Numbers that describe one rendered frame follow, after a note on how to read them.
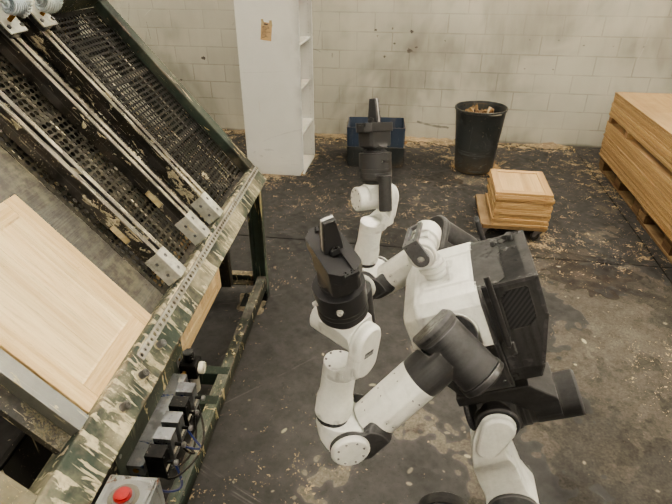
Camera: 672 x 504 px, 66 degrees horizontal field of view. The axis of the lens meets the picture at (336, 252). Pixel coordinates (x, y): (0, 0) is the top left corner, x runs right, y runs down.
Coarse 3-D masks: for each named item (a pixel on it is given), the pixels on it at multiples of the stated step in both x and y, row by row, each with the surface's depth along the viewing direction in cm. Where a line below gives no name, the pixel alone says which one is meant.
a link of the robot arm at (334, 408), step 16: (320, 384) 99; (336, 384) 96; (352, 384) 98; (320, 400) 99; (336, 400) 98; (352, 400) 101; (320, 416) 101; (336, 416) 99; (352, 416) 104; (320, 432) 103; (336, 432) 101
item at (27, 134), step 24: (0, 96) 170; (0, 120) 170; (24, 120) 173; (24, 144) 173; (48, 144) 177; (48, 168) 177; (72, 168) 180; (72, 192) 181; (96, 192) 182; (96, 216) 185; (120, 216) 185; (144, 240) 189; (168, 264) 192
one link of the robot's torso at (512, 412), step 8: (472, 408) 133; (480, 408) 131; (488, 408) 129; (496, 408) 128; (504, 408) 128; (512, 408) 128; (520, 408) 128; (472, 416) 133; (480, 416) 129; (512, 416) 128; (520, 416) 128; (520, 424) 129
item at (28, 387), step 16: (0, 352) 129; (0, 368) 127; (16, 368) 130; (0, 384) 129; (16, 384) 128; (32, 384) 131; (32, 400) 131; (48, 400) 132; (64, 400) 136; (48, 416) 133; (64, 416) 134; (80, 416) 137
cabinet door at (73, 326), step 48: (0, 240) 148; (48, 240) 161; (0, 288) 140; (48, 288) 153; (96, 288) 167; (0, 336) 133; (48, 336) 144; (96, 336) 157; (48, 384) 138; (96, 384) 148
